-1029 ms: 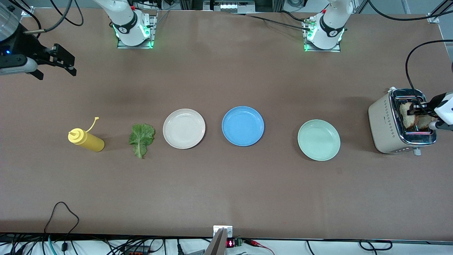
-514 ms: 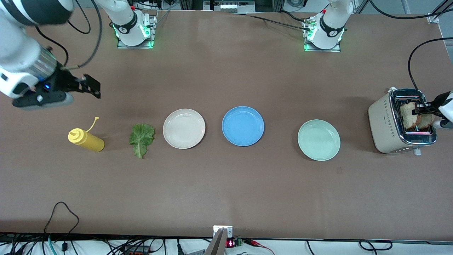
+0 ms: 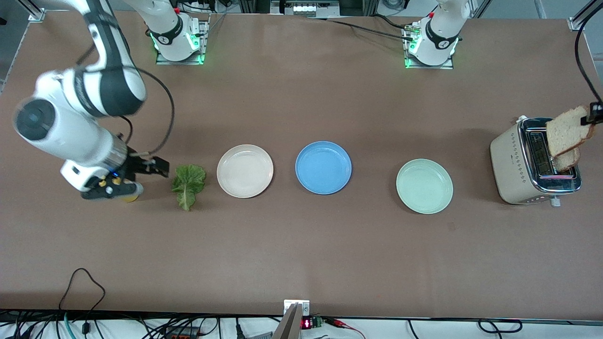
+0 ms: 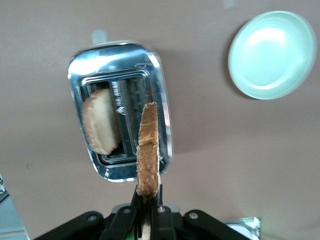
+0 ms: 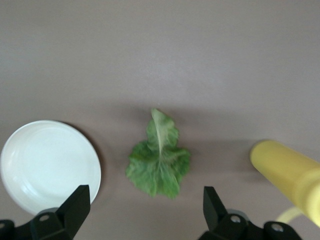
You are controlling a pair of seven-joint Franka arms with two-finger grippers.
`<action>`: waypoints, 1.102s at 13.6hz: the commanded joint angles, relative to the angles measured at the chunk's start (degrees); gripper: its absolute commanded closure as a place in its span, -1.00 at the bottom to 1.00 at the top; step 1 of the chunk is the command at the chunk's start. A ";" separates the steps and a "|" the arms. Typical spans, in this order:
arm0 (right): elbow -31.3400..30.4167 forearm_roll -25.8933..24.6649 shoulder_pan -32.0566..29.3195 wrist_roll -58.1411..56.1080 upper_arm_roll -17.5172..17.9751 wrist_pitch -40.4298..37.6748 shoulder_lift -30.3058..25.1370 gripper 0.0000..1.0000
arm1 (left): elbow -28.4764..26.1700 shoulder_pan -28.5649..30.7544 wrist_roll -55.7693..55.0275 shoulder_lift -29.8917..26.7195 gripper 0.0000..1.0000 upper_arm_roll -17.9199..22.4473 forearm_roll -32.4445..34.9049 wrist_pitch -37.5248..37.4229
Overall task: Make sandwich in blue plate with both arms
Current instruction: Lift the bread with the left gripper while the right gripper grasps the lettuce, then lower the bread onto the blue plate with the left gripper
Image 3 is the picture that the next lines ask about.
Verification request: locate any yellow squeeze sauce bottle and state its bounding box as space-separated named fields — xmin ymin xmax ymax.
xmin=97 ymin=174 xmax=144 ymax=203

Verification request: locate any brown bread slice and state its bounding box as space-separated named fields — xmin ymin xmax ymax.
xmin=552 ymin=147 xmax=581 ymax=173
xmin=546 ymin=105 xmax=595 ymax=159

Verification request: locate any green lettuce leaf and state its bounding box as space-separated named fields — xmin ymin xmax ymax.
xmin=171 ymin=164 xmax=207 ymax=212

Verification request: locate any cream white round plate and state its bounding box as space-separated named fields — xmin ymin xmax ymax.
xmin=217 ymin=144 xmax=274 ymax=199

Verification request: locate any mint green round plate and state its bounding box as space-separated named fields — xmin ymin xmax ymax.
xmin=396 ymin=159 xmax=454 ymax=215

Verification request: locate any blue round plate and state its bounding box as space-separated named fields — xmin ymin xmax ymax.
xmin=295 ymin=141 xmax=352 ymax=195

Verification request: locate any beige and chrome toaster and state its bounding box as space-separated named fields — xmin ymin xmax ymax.
xmin=490 ymin=116 xmax=583 ymax=208

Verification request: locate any lit electronics box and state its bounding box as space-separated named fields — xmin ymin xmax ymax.
xmin=271 ymin=0 xmax=341 ymax=17

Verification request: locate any thin black cable loop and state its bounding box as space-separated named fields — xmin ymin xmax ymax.
xmin=59 ymin=268 xmax=106 ymax=322

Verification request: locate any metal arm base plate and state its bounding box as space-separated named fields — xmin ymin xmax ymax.
xmin=403 ymin=22 xmax=456 ymax=70
xmin=155 ymin=13 xmax=211 ymax=65

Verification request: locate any small metal mounting bracket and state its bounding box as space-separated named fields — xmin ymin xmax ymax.
xmin=284 ymin=299 xmax=310 ymax=317

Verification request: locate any grey camera pole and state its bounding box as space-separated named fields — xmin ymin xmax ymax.
xmin=272 ymin=304 xmax=302 ymax=339

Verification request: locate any black arm base cable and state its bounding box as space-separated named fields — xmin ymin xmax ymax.
xmin=372 ymin=13 xmax=413 ymax=30
xmin=301 ymin=16 xmax=415 ymax=41

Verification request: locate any black looped floor cable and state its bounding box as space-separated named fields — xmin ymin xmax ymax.
xmin=407 ymin=319 xmax=524 ymax=336

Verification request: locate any red clip wire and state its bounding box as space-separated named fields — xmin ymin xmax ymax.
xmin=325 ymin=318 xmax=366 ymax=339

